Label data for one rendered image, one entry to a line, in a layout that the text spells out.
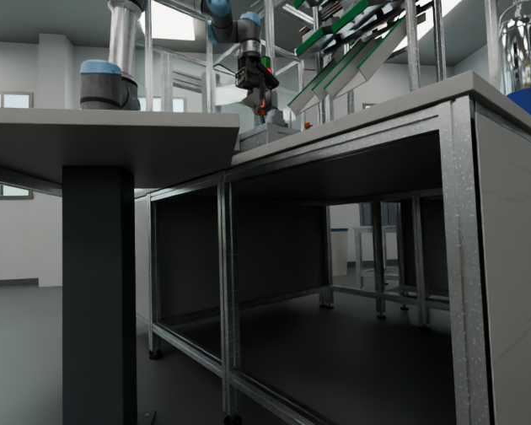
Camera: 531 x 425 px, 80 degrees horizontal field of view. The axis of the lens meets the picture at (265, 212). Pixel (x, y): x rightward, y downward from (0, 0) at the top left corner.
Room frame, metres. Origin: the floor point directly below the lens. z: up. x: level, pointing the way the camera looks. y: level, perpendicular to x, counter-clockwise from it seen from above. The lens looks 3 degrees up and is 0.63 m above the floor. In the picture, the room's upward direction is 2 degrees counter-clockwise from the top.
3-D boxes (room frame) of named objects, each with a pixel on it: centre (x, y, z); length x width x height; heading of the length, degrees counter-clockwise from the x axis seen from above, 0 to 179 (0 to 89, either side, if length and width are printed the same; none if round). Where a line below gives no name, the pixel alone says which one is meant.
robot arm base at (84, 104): (0.99, 0.51, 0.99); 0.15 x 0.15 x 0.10
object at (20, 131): (0.99, 0.46, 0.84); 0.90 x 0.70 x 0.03; 9
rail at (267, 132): (1.33, 0.24, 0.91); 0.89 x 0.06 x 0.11; 39
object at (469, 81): (1.49, -0.40, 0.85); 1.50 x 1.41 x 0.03; 39
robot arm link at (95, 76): (0.99, 0.51, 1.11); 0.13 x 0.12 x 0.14; 2
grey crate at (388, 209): (2.97, -1.26, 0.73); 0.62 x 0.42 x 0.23; 39
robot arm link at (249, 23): (1.14, 0.04, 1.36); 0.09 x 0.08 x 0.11; 92
